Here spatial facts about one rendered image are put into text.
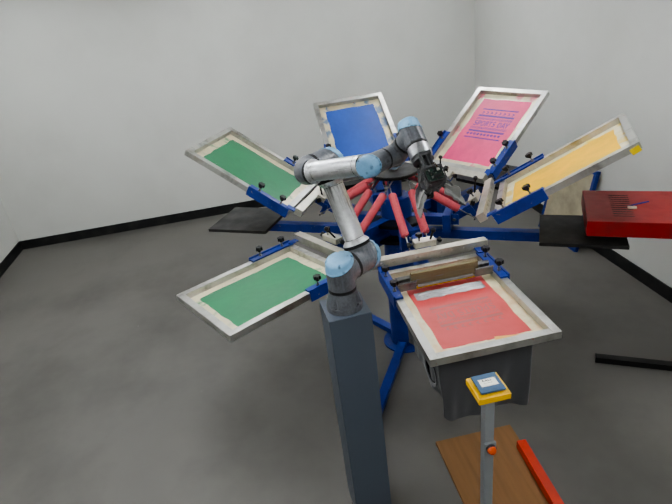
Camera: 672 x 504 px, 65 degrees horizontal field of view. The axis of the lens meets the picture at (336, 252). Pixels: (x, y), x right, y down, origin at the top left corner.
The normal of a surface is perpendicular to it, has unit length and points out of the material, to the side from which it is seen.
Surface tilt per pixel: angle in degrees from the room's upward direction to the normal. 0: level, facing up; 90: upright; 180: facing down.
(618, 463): 0
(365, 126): 32
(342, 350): 90
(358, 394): 90
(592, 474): 0
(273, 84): 90
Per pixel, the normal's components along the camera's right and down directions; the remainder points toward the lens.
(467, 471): -0.11, -0.88
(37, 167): 0.18, 0.43
